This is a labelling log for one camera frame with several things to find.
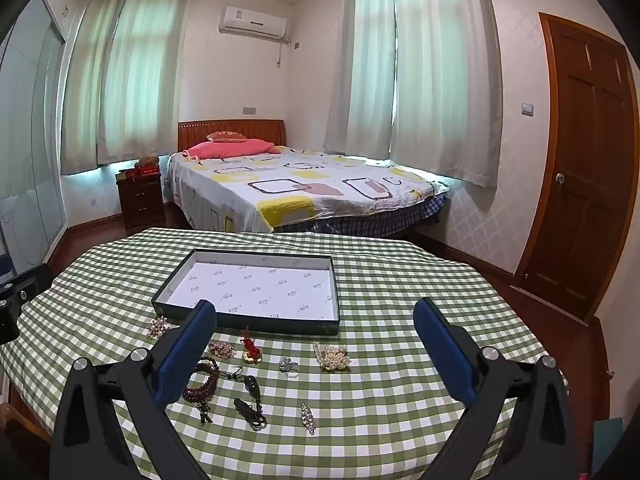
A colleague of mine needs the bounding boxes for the pink pillow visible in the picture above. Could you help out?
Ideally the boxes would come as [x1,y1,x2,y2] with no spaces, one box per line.
[182,131,280,160]

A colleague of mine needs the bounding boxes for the dark wooden nightstand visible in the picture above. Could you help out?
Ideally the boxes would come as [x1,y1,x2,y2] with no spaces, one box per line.
[116,174,165,230]

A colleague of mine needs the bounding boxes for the white curtain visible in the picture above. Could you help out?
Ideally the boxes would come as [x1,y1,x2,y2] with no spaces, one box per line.
[61,0,191,176]
[323,0,502,188]

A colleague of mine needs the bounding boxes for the glass wardrobe door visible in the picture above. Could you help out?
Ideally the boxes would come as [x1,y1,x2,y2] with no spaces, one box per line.
[1,0,65,274]

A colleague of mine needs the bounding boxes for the white air conditioner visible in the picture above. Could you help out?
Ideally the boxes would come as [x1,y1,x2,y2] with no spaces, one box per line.
[218,6,290,44]

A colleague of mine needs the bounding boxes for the dark green tray box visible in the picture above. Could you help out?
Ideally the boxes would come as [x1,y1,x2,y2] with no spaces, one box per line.
[152,248,341,336]

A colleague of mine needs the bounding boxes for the left white curtain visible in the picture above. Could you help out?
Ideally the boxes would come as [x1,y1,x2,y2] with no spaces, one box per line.
[61,0,191,176]

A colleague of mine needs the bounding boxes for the pearl necklace pile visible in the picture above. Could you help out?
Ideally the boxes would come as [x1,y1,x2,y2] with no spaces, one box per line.
[312,341,353,373]

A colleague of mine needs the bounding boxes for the black stone pendant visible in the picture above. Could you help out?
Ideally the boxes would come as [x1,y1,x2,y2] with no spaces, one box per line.
[224,366,267,431]

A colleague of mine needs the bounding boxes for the wooden headboard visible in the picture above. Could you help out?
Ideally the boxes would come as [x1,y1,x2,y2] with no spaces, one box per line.
[177,118,288,153]

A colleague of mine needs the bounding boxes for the right white curtain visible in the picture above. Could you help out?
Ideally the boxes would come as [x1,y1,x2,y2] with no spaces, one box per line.
[323,0,502,188]

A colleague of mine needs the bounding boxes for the bed with patterned sheet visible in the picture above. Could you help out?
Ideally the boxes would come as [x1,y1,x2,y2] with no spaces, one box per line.
[168,146,449,237]

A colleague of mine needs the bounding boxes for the dark red bead bracelet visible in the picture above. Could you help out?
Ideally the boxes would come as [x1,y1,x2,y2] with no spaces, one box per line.
[181,356,222,426]

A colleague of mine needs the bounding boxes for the gold bead bracelet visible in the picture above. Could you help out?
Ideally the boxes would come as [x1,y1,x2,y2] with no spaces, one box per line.
[207,340,238,361]

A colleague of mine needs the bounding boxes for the red knot gold charm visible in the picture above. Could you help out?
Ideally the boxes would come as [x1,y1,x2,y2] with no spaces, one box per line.
[242,327,262,364]

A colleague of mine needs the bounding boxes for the pearl flower brooch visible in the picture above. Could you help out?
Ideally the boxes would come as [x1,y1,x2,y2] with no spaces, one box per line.
[146,316,170,339]

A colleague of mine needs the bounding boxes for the brown wooden door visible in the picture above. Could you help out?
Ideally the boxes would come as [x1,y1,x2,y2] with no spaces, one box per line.
[515,13,639,323]

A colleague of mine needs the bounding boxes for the silver rhinestone brooch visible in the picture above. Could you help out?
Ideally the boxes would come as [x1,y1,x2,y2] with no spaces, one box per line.
[300,403,317,434]

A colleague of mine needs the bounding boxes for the wall light switch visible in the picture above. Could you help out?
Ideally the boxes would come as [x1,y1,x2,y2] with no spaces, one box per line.
[522,102,535,117]

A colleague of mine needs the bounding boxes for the red boxes on nightstand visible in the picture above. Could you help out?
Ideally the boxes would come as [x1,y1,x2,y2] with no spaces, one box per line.
[116,156,160,181]

